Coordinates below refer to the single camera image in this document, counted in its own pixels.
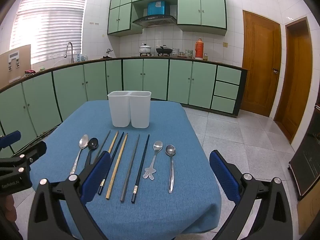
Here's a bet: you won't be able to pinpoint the grey chopstick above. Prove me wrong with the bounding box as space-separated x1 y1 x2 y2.
120 134 141 202
94 130 111 162

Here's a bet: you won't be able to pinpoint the wooden door with handle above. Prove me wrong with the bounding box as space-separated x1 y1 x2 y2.
241 10 282 117

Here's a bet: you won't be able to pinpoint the steel kitchen faucet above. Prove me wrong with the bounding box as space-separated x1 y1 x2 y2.
64 42 75 64

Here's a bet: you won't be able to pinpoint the blue box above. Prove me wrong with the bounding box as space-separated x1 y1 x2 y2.
147 1 167 16

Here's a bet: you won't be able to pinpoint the black board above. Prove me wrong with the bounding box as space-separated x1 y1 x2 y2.
289 122 320 200

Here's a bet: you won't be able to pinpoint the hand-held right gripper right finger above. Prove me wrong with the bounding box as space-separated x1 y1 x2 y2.
209 150 294 240

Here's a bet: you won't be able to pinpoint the black wok with lid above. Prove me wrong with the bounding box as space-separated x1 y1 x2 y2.
156 45 173 55

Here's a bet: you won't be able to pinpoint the blue tablecloth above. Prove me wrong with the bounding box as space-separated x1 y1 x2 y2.
29 100 222 240

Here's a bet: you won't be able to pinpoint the range hood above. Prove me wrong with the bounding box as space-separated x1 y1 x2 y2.
132 15 177 28

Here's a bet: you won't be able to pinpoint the black spoon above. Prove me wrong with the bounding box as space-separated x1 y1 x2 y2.
84 138 99 168

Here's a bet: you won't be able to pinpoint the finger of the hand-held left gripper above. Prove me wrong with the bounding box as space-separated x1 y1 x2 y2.
10 141 47 173
0 130 22 153

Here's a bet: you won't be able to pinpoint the white window blinds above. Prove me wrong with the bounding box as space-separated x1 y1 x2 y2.
10 0 88 64

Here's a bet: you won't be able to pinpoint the white cooking pot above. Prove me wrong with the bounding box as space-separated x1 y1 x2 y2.
139 43 152 55

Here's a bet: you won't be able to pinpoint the white two-compartment utensil holder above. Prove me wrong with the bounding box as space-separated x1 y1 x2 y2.
107 91 152 129

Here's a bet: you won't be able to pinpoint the orange thermos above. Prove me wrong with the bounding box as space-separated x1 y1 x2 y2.
195 38 203 60

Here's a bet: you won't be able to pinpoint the plain silver spoon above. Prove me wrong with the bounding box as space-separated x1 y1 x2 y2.
165 144 176 194

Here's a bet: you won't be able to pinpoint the green cabinets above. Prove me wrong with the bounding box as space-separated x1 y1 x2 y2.
0 57 248 155
107 0 227 37

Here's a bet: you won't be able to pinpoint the silver spoon patterned handle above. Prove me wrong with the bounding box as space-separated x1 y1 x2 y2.
70 134 89 175

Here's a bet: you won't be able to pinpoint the cardboard box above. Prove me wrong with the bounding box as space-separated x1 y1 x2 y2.
0 44 32 87

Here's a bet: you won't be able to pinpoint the green upper cabinets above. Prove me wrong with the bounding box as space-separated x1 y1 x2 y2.
107 0 227 37

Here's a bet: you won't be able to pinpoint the silver spoon cartoon handle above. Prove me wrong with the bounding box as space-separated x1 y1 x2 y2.
142 140 163 181

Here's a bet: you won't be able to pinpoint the dark blue chopstick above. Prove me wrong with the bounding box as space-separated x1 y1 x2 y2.
97 132 125 195
131 134 150 204

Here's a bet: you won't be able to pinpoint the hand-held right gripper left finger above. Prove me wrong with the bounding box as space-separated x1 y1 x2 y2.
27 151 112 240

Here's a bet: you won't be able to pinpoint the wooden chopstick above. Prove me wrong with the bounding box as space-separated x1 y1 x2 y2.
105 133 129 200
108 131 119 154

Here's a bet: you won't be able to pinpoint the green lower cabinets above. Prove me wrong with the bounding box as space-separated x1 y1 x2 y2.
0 57 248 155

